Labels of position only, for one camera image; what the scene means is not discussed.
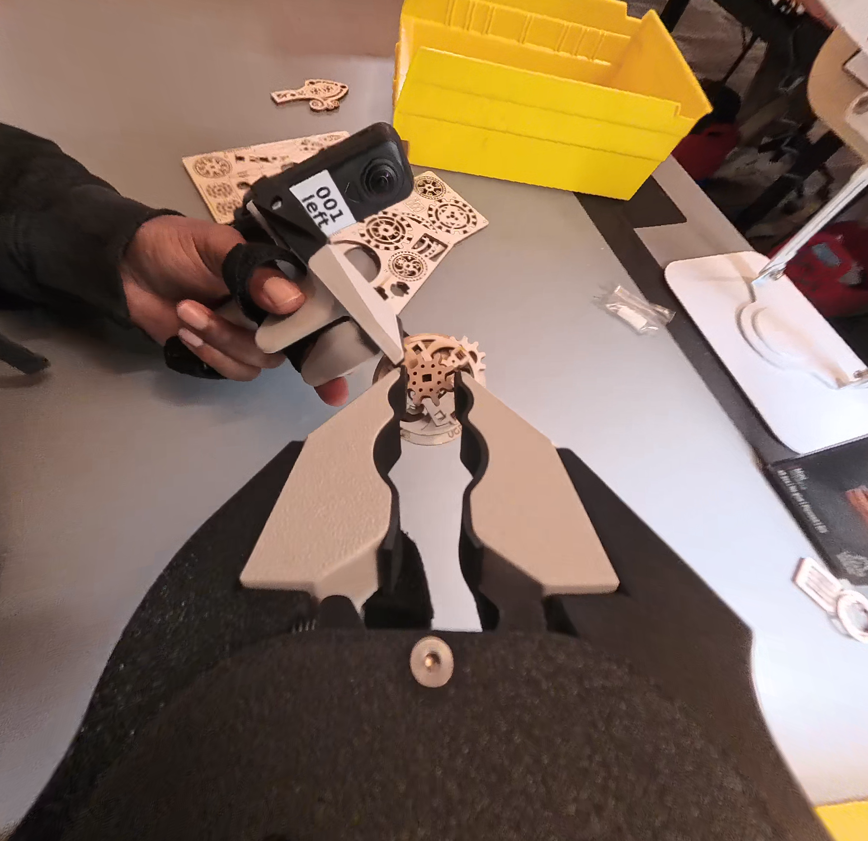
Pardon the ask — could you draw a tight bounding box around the red floor item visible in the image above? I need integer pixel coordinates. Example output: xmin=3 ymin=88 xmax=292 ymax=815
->
xmin=787 ymin=220 xmax=868 ymax=302

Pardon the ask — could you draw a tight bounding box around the white stand base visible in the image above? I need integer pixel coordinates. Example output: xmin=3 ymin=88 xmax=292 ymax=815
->
xmin=665 ymin=170 xmax=868 ymax=455

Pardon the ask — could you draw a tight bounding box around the wooden key-shaped piece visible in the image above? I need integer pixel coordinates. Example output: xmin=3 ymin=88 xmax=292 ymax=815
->
xmin=270 ymin=78 xmax=350 ymax=113

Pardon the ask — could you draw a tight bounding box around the yellow plastic bin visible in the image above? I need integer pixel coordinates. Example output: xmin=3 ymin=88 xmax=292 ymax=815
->
xmin=392 ymin=0 xmax=713 ymax=201

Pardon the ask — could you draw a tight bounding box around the pale wooden board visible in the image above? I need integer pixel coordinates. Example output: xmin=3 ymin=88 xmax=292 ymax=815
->
xmin=807 ymin=27 xmax=868 ymax=201

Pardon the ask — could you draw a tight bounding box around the grey desk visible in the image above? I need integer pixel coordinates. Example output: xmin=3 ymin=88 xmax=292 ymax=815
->
xmin=0 ymin=0 xmax=868 ymax=841

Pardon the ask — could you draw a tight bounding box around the small wooden cutout piece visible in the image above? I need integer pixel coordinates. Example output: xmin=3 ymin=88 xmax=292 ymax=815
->
xmin=792 ymin=556 xmax=868 ymax=642

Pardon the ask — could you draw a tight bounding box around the person's left forearm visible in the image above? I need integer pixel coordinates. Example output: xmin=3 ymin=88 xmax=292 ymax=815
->
xmin=0 ymin=122 xmax=187 ymax=326

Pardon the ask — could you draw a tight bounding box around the small clear plastic bag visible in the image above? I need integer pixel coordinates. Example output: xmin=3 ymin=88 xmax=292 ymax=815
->
xmin=595 ymin=285 xmax=675 ymax=336

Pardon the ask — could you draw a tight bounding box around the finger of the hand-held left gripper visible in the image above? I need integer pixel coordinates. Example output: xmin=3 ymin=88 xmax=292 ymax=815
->
xmin=308 ymin=243 xmax=408 ymax=369

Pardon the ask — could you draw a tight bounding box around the wooden puzzle part sheet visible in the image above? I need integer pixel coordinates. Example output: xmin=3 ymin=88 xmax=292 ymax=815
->
xmin=182 ymin=132 xmax=350 ymax=225
xmin=332 ymin=170 xmax=491 ymax=302

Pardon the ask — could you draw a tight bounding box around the person's left hand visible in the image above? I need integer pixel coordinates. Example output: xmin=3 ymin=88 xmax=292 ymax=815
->
xmin=121 ymin=213 xmax=354 ymax=408

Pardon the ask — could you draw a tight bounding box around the yellow plastic item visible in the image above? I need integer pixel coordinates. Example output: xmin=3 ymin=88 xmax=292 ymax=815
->
xmin=814 ymin=800 xmax=868 ymax=841

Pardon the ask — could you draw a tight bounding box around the dark strap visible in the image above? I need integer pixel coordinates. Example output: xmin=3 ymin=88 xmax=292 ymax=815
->
xmin=0 ymin=332 xmax=52 ymax=375

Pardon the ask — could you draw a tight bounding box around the table with black legs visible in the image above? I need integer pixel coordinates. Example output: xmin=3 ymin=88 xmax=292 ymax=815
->
xmin=661 ymin=0 xmax=838 ymax=65

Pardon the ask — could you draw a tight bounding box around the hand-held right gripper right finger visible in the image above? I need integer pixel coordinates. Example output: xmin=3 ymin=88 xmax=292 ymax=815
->
xmin=453 ymin=368 xmax=621 ymax=618

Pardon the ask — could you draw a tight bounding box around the wooden gear model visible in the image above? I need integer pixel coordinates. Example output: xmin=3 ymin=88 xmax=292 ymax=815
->
xmin=372 ymin=332 xmax=488 ymax=445

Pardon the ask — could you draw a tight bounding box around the red bag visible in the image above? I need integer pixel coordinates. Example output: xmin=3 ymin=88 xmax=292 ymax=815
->
xmin=675 ymin=122 xmax=743 ymax=184

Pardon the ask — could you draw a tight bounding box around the black puzzle package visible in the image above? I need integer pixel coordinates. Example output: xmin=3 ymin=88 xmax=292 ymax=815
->
xmin=766 ymin=451 xmax=868 ymax=587

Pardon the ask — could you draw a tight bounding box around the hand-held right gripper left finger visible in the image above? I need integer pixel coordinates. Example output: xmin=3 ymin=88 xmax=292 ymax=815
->
xmin=239 ymin=365 xmax=412 ymax=618

